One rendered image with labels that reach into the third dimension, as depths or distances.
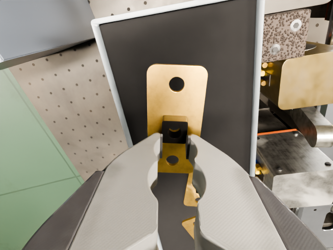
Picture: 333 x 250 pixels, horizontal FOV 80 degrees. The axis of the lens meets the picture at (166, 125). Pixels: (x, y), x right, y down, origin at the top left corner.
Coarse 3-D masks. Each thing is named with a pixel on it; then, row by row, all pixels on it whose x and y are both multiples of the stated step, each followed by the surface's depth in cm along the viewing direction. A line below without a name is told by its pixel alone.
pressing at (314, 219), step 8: (328, 32) 32; (328, 40) 32; (328, 104) 37; (320, 112) 37; (328, 112) 37; (328, 120) 38; (328, 152) 42; (296, 208) 50; (304, 208) 50; (312, 208) 50; (320, 208) 50; (328, 208) 50; (304, 216) 51; (312, 216) 51; (320, 216) 51; (312, 224) 52; (320, 224) 52; (320, 232) 54; (328, 232) 54; (328, 240) 55; (328, 248) 58
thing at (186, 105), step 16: (160, 64) 12; (176, 64) 12; (160, 80) 13; (192, 80) 13; (160, 96) 13; (176, 96) 13; (192, 96) 13; (160, 112) 14; (176, 112) 14; (192, 112) 14; (160, 128) 14; (192, 128) 14; (176, 144) 15; (160, 160) 16
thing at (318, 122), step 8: (296, 112) 36; (304, 112) 32; (312, 112) 32; (296, 120) 36; (304, 120) 32; (312, 120) 30; (320, 120) 30; (304, 128) 32; (312, 128) 29; (320, 128) 28; (328, 128) 28; (304, 136) 32; (312, 136) 30; (320, 136) 28; (328, 136) 28; (312, 144) 30; (320, 144) 28; (328, 144) 28
